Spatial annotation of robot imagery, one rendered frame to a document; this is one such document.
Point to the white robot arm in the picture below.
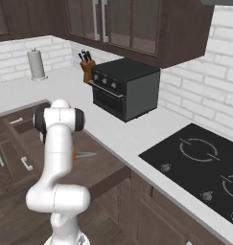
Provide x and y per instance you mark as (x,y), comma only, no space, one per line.
(58,143)

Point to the open brown wooden drawer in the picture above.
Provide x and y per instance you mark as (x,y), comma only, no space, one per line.
(102,166)

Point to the brown wooden knife block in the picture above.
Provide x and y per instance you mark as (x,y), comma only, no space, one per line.
(87,71)

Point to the brown drawer front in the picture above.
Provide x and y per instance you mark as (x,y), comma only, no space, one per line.
(25,115)

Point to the black toaster oven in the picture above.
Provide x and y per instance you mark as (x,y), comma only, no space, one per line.
(134,92)

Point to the black induction hob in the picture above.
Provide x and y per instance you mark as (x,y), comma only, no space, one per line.
(198,172)

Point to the white paper towel roll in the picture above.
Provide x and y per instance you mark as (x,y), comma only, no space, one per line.
(36,65)

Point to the brown base cupboard run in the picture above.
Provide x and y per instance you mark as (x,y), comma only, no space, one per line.
(153,217)

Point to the glass cupboard door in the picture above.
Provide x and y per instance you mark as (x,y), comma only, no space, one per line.
(81,17)
(134,22)

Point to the brown base cupboard door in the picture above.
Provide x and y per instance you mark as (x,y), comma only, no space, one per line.
(12,166)

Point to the dark brown corner wall cupboard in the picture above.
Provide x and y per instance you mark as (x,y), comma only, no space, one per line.
(28,17)

